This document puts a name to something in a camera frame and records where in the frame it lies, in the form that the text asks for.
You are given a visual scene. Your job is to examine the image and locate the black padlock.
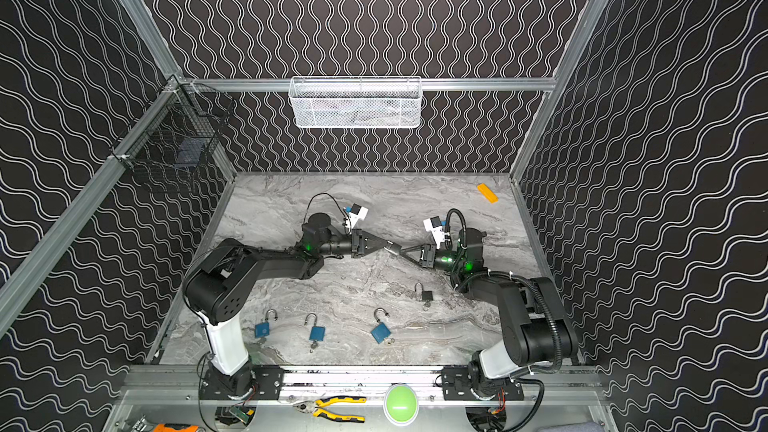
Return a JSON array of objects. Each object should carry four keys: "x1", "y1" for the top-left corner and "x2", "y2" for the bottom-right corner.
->
[
  {"x1": 414, "y1": 282, "x2": 434, "y2": 311},
  {"x1": 386, "y1": 242, "x2": 402, "y2": 255}
]

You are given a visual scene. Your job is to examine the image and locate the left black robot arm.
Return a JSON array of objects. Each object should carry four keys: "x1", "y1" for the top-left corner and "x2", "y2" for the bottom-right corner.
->
[{"x1": 182, "y1": 213, "x2": 400, "y2": 399}]

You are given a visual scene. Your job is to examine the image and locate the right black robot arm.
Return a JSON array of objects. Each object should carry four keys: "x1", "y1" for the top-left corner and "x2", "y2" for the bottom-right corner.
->
[{"x1": 392, "y1": 208, "x2": 578, "y2": 397}]

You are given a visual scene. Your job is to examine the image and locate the right blue padlock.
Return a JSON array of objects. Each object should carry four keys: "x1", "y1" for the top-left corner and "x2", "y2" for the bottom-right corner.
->
[{"x1": 371, "y1": 307, "x2": 392, "y2": 344}]

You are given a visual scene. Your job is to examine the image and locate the blue padlock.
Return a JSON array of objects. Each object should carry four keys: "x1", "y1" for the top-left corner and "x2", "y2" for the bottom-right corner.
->
[
  {"x1": 371, "y1": 307, "x2": 392, "y2": 344},
  {"x1": 304, "y1": 312, "x2": 325, "y2": 353},
  {"x1": 254, "y1": 308, "x2": 279, "y2": 345}
]

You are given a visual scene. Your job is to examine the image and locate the yellow block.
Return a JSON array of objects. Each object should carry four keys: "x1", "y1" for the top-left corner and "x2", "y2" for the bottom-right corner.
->
[{"x1": 477, "y1": 183, "x2": 499, "y2": 204}]

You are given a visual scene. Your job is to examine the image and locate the middle blue padlock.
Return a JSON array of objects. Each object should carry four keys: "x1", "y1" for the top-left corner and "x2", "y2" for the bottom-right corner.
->
[{"x1": 304, "y1": 312, "x2": 325, "y2": 353}]

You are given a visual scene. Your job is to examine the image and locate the left blue padlock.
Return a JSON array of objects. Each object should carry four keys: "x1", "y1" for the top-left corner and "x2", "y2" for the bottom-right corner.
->
[{"x1": 254, "y1": 308, "x2": 279, "y2": 345}]

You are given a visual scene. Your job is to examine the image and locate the green round button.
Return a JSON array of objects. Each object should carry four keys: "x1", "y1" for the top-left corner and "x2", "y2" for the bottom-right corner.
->
[{"x1": 383, "y1": 383, "x2": 419, "y2": 427}]

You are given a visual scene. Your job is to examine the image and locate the green circuit board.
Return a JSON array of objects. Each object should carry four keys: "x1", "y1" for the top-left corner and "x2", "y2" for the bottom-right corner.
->
[{"x1": 215, "y1": 406, "x2": 256, "y2": 427}]

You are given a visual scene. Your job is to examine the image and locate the orange tool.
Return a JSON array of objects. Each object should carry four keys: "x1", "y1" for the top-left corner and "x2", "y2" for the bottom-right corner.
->
[{"x1": 152, "y1": 423, "x2": 202, "y2": 432}]

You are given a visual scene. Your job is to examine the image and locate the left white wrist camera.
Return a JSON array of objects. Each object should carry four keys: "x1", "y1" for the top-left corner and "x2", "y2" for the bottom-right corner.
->
[{"x1": 344, "y1": 203, "x2": 368, "y2": 232}]

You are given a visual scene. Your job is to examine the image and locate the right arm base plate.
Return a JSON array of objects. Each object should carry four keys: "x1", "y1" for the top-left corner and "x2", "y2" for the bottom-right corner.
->
[{"x1": 435, "y1": 362, "x2": 524, "y2": 401}]

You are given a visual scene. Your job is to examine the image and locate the white wire basket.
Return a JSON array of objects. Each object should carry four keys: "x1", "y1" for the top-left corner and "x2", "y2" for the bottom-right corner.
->
[{"x1": 288, "y1": 76, "x2": 424, "y2": 129}]

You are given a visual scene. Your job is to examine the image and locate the yellow handled pliers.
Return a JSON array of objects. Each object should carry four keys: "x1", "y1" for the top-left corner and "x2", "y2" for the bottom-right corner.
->
[{"x1": 293, "y1": 395, "x2": 368, "y2": 424}]

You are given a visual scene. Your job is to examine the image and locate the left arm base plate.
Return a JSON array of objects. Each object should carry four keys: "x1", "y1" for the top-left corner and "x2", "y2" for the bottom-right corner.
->
[{"x1": 199, "y1": 364, "x2": 285, "y2": 402}]

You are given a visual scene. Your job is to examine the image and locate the black wire basket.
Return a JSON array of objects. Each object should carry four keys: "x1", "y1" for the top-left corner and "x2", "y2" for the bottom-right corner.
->
[{"x1": 115, "y1": 76, "x2": 235, "y2": 196}]

